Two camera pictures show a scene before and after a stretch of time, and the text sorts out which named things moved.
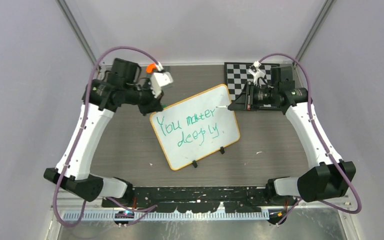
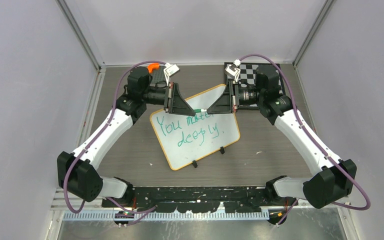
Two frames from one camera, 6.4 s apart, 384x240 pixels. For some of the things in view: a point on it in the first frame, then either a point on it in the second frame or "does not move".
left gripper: (154, 104) -> (178, 105)
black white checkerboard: (236, 74) does not move
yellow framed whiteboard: (190, 129) does not move
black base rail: (202, 199) does not move
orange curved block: (150, 67) does not move
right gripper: (246, 100) -> (227, 102)
